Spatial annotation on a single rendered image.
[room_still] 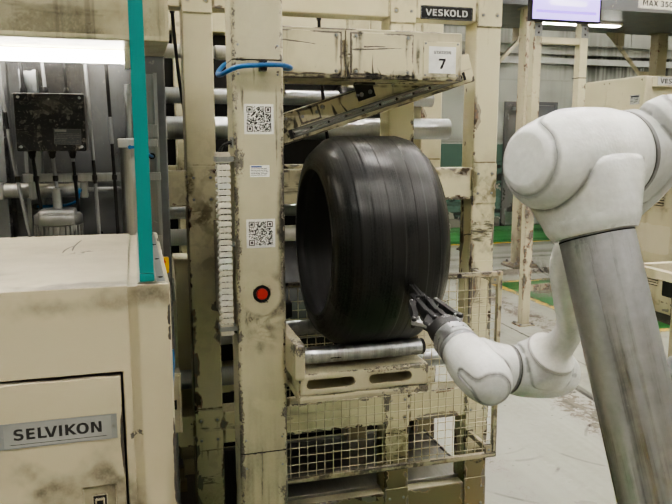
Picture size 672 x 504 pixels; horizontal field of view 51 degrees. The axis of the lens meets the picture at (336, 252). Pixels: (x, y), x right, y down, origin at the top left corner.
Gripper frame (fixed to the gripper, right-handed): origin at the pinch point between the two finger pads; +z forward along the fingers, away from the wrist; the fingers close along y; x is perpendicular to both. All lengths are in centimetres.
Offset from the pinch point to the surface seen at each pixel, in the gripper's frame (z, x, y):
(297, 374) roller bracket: 5.5, 23.3, 27.4
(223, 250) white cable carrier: 25, -3, 44
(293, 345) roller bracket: 8.6, 16.6, 28.0
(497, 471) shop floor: 76, 132, -85
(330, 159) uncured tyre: 26.6, -26.7, 16.3
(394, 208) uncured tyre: 9.5, -19.2, 4.3
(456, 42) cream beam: 64, -53, -32
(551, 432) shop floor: 105, 139, -132
